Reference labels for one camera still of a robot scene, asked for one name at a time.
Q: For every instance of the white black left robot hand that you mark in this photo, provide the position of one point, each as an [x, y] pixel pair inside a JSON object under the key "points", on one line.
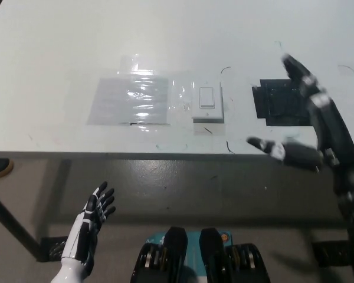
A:
{"points": [[88, 212]]}

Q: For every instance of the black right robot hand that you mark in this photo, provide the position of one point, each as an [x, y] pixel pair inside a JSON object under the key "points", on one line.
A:
{"points": [[330, 129]]}

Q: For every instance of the white wall switch plate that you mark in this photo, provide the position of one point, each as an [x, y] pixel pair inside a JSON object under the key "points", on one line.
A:
{"points": [[208, 101]]}

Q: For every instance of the black tape patch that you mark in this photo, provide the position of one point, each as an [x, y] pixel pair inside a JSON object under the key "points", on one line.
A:
{"points": [[280, 103]]}

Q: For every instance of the black table leg with foot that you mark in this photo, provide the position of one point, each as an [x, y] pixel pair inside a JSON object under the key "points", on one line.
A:
{"points": [[20, 230], [330, 253]]}

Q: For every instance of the dark round object tan rim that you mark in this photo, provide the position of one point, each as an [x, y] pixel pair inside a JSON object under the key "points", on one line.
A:
{"points": [[0, 168]]}

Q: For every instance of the grey taped paper sheet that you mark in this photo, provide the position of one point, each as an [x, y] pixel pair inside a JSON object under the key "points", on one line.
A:
{"points": [[118, 101]]}

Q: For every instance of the clear plastic film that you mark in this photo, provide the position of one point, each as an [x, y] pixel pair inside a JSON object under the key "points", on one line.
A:
{"points": [[177, 97]]}

